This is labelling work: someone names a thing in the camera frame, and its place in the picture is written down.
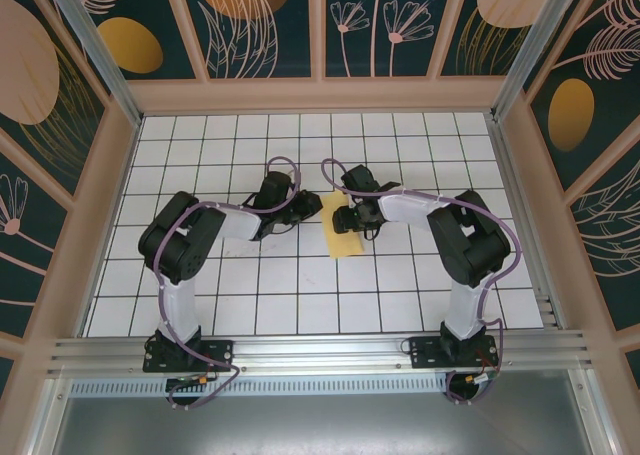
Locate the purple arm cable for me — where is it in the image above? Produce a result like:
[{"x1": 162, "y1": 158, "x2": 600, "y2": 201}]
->
[
  {"x1": 149, "y1": 155, "x2": 305, "y2": 411},
  {"x1": 320, "y1": 157, "x2": 524, "y2": 406}
]

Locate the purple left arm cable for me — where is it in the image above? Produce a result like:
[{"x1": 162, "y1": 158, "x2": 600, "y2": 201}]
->
[{"x1": 149, "y1": 155, "x2": 305, "y2": 411}]

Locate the aluminium side rail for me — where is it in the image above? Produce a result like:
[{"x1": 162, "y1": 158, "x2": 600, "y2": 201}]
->
[{"x1": 487, "y1": 114, "x2": 569, "y2": 332}]

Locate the aluminium corner post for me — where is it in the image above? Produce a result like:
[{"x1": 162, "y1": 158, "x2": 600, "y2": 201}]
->
[
  {"x1": 489, "y1": 0, "x2": 599, "y2": 122},
  {"x1": 39, "y1": 0, "x2": 146, "y2": 128}
]

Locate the perforated metal cable tray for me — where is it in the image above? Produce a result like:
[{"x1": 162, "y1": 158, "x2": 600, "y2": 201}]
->
[{"x1": 69, "y1": 378, "x2": 451, "y2": 396}]

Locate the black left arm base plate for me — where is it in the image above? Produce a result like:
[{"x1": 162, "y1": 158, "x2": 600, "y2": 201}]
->
[{"x1": 143, "y1": 338, "x2": 236, "y2": 374}]

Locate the long aluminium base rail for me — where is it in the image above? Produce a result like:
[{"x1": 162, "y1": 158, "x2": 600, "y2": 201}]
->
[{"x1": 47, "y1": 329, "x2": 596, "y2": 376}]

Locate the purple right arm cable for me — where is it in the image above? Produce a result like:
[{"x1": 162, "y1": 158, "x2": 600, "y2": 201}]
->
[{"x1": 320, "y1": 157, "x2": 524, "y2": 406}]

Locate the grey sheet metal panel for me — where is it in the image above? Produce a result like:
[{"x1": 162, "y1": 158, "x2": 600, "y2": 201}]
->
[{"x1": 49, "y1": 369, "x2": 596, "y2": 455}]

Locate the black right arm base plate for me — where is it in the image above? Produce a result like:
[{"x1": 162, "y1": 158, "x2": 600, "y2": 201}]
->
[{"x1": 408, "y1": 335, "x2": 501, "y2": 371}]

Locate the yellow cloth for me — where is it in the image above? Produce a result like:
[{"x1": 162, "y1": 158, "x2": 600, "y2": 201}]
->
[{"x1": 322, "y1": 190, "x2": 365, "y2": 259}]

